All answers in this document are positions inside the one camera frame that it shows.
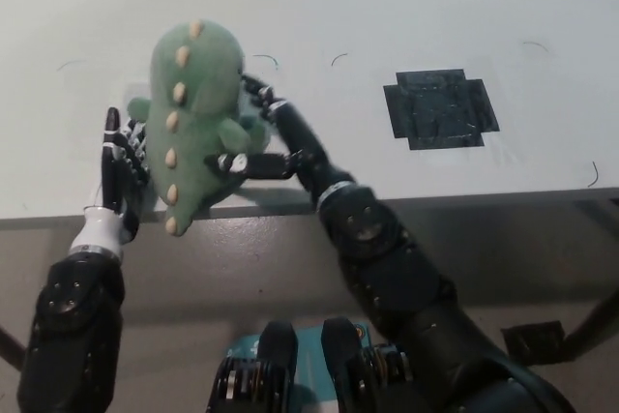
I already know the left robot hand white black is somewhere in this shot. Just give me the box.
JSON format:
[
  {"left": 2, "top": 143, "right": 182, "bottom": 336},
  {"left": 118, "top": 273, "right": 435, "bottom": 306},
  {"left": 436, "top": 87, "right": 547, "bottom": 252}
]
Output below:
[{"left": 67, "top": 106, "right": 149, "bottom": 259}]

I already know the right robot hand black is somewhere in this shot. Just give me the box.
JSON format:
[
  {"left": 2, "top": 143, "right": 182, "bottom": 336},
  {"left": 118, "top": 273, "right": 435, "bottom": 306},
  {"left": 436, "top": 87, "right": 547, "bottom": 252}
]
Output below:
[{"left": 202, "top": 74, "right": 359, "bottom": 214}]

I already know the green plush dinosaur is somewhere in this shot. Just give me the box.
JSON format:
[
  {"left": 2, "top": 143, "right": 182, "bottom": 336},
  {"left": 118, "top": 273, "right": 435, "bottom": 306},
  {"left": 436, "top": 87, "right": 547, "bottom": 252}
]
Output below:
[{"left": 126, "top": 19, "right": 270, "bottom": 238}]

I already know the black table leg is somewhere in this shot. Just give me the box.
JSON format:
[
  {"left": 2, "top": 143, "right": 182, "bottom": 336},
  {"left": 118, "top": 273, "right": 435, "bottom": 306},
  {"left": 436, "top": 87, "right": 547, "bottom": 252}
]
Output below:
[
  {"left": 0, "top": 323, "right": 28, "bottom": 371},
  {"left": 562, "top": 294, "right": 619, "bottom": 364}
]

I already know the black tape patch on table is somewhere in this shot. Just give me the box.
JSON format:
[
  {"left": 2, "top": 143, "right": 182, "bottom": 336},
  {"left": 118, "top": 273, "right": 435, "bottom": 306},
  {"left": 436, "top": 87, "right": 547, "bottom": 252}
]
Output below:
[{"left": 383, "top": 68, "right": 501, "bottom": 152}]

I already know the robot body black teal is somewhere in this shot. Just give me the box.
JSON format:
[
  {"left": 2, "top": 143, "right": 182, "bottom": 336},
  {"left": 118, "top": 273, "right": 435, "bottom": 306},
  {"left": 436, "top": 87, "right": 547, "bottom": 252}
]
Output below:
[{"left": 205, "top": 318, "right": 417, "bottom": 413}]

